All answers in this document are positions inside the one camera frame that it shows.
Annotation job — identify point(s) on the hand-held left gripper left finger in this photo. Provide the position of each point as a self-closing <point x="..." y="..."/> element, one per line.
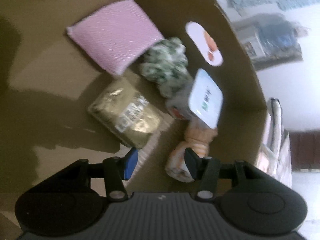
<point x="130" y="163"/>

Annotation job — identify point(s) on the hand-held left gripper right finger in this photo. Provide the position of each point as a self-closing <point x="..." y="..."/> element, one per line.
<point x="191" y="163"/>

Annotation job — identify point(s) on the orange cream plush toy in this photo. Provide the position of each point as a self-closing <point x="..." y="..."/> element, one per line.
<point x="177" y="160"/>

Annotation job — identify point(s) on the gold foil packet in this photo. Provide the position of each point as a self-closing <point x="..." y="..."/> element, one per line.
<point x="125" y="112"/>

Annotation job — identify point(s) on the white blue-edged tissue pack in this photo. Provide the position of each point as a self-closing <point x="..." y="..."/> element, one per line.
<point x="206" y="97"/>

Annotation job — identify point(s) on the green white fluffy cloth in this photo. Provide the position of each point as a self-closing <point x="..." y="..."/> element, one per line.
<point x="166" y="65"/>

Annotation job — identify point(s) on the brown cardboard box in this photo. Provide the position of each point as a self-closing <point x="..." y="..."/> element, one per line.
<point x="50" y="80"/>

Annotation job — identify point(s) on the pink sponge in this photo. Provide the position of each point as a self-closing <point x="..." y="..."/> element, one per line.
<point x="112" y="35"/>

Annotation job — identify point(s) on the grey white quilt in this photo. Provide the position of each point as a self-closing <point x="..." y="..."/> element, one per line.
<point x="275" y="140"/>

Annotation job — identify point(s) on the brown wooden wardrobe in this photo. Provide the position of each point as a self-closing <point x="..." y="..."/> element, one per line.
<point x="306" y="151"/>

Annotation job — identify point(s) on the white water dispenser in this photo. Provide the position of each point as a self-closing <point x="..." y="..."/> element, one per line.
<point x="248" y="42"/>

